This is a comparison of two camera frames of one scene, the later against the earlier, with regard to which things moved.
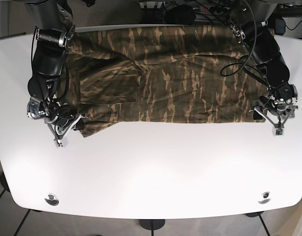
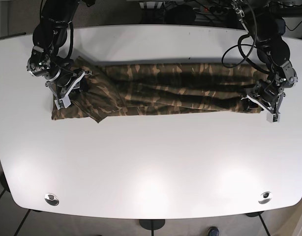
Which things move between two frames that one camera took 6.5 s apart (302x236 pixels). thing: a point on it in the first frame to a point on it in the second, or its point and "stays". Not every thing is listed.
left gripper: [61, 126] to [66, 83]
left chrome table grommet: [52, 199] stays
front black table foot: [152, 224] stays
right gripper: [277, 111] to [268, 96]
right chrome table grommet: [264, 198] stays
